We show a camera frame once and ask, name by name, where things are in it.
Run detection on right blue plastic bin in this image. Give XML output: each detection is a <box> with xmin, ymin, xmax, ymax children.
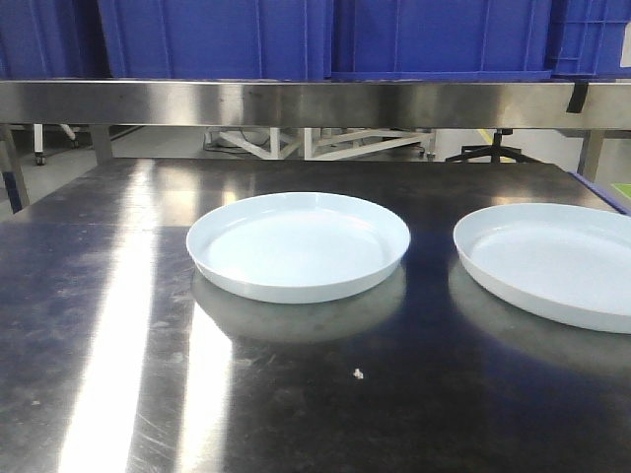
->
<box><xmin>331</xmin><ymin>1</ymin><xmax>552</xmax><ymax>82</ymax></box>

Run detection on light blue plate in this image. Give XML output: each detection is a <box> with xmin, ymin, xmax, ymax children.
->
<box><xmin>453</xmin><ymin>203</ymin><xmax>630</xmax><ymax>334</ymax></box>
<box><xmin>186</xmin><ymin>192</ymin><xmax>411</xmax><ymax>304</ymax></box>

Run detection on far right blue crate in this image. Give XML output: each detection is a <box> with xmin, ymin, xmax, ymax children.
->
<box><xmin>545</xmin><ymin>0</ymin><xmax>630</xmax><ymax>79</ymax></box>

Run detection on blue plastic bin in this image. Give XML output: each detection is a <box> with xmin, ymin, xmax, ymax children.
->
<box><xmin>1</xmin><ymin>0</ymin><xmax>109</xmax><ymax>80</ymax></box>
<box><xmin>98</xmin><ymin>1</ymin><xmax>333</xmax><ymax>82</ymax></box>
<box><xmin>331</xmin><ymin>1</ymin><xmax>552</xmax><ymax>82</ymax></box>

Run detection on white metal frame cart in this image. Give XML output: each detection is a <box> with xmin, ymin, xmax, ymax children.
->
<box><xmin>203</xmin><ymin>127</ymin><xmax>436</xmax><ymax>161</ymax></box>

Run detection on steel shelf leg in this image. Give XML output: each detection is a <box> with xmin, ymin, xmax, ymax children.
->
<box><xmin>577</xmin><ymin>130</ymin><xmax>605</xmax><ymax>182</ymax></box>
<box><xmin>90</xmin><ymin>125</ymin><xmax>113</xmax><ymax>165</ymax></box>

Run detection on stainless steel shelf rail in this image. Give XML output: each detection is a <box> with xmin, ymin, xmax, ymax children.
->
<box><xmin>1</xmin><ymin>80</ymin><xmax>630</xmax><ymax>130</ymax></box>

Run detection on right steel shelf leg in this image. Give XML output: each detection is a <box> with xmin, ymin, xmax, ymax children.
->
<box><xmin>577</xmin><ymin>130</ymin><xmax>605</xmax><ymax>182</ymax></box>

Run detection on middle blue plastic bin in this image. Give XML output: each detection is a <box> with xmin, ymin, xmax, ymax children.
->
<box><xmin>98</xmin><ymin>1</ymin><xmax>333</xmax><ymax>82</ymax></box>

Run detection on left steel shelf leg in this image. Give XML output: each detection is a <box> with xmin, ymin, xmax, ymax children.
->
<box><xmin>90</xmin><ymin>125</ymin><xmax>113</xmax><ymax>165</ymax></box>

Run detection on left blue plastic bin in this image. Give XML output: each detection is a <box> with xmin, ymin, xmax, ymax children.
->
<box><xmin>1</xmin><ymin>0</ymin><xmax>109</xmax><ymax>80</ymax></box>

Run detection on white caster cart leg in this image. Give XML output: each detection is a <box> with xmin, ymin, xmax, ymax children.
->
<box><xmin>32</xmin><ymin>123</ymin><xmax>79</xmax><ymax>167</ymax></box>

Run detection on black tape strip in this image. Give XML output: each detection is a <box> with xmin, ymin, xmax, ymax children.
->
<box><xmin>566</xmin><ymin>81</ymin><xmax>590</xmax><ymax>114</ymax></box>

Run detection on black office chair base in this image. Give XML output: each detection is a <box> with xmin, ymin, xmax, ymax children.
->
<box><xmin>445</xmin><ymin>128</ymin><xmax>537</xmax><ymax>163</ymax></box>

